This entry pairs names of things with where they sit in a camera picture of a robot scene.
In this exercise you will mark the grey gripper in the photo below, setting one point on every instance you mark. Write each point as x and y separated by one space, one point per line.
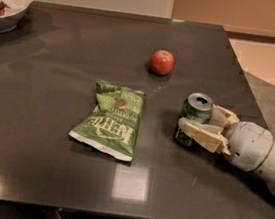
249 144

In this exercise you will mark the green soda can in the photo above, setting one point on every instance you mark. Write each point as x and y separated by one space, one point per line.
196 107

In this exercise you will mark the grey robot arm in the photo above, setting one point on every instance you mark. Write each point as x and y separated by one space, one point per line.
266 169

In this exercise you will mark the red apple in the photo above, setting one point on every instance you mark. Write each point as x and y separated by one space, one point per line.
161 62

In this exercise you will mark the green kettle chips bag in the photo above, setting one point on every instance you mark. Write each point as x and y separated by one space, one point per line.
113 126

